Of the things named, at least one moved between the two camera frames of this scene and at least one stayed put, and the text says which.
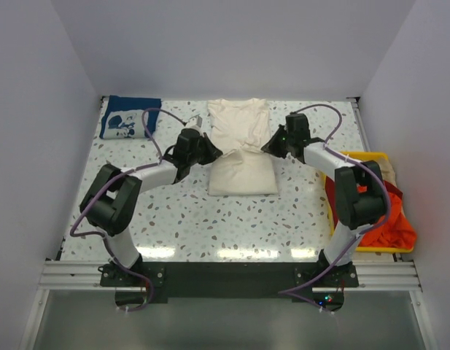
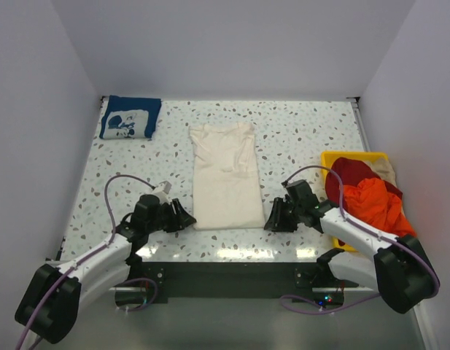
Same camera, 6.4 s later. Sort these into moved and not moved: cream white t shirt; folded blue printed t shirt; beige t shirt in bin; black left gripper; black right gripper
Moved: cream white t shirt; black left gripper; black right gripper
Not moved: beige t shirt in bin; folded blue printed t shirt
